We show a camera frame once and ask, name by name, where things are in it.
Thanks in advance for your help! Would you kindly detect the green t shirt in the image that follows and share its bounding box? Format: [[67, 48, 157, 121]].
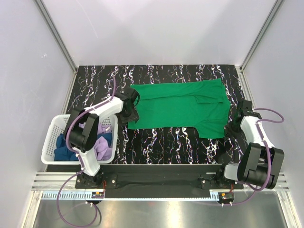
[[128, 79, 230, 139]]

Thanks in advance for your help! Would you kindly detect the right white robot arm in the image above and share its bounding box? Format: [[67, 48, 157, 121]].
[[215, 100, 285, 191]]

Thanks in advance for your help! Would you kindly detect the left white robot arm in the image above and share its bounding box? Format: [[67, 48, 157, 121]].
[[64, 87, 140, 188]]

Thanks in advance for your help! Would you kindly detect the lilac t shirt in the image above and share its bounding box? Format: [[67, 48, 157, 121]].
[[93, 123, 113, 161]]

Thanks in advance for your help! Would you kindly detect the right orange connector box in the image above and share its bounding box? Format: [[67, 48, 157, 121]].
[[219, 192, 234, 201]]

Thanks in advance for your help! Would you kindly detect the orange connector box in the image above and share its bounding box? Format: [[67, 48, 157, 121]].
[[219, 192, 234, 201], [91, 191, 105, 199]]

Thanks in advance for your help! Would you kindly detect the white plastic laundry basket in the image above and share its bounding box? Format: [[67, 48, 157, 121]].
[[41, 114, 118, 165]]

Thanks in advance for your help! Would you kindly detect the dark blue t shirt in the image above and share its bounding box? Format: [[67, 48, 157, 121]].
[[53, 132, 113, 162]]

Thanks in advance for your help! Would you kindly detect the left orange connector box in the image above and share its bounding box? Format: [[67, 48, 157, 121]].
[[91, 191, 105, 199]]

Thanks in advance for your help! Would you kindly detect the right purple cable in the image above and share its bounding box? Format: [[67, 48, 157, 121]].
[[231, 182, 262, 205]]

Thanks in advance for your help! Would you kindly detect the purple cable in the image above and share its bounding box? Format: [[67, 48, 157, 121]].
[[55, 172, 102, 226], [231, 182, 262, 205]]

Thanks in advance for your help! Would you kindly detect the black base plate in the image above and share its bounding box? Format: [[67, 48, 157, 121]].
[[76, 164, 243, 200]]

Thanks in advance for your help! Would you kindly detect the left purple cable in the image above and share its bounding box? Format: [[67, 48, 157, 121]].
[[55, 172, 102, 226]]

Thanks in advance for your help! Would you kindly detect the aluminium front rail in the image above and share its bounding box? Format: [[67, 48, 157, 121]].
[[31, 172, 289, 192]]

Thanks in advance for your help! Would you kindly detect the white slotted cable duct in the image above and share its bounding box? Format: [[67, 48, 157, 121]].
[[42, 190, 219, 202]]

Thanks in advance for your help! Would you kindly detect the right aluminium frame post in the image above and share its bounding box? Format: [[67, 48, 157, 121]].
[[239, 0, 285, 73]]

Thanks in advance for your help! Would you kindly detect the aluminium frame post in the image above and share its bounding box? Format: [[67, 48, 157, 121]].
[[34, 0, 78, 73], [239, 0, 285, 73]]

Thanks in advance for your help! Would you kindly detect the left aluminium frame post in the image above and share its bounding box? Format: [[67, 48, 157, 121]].
[[34, 0, 78, 73]]

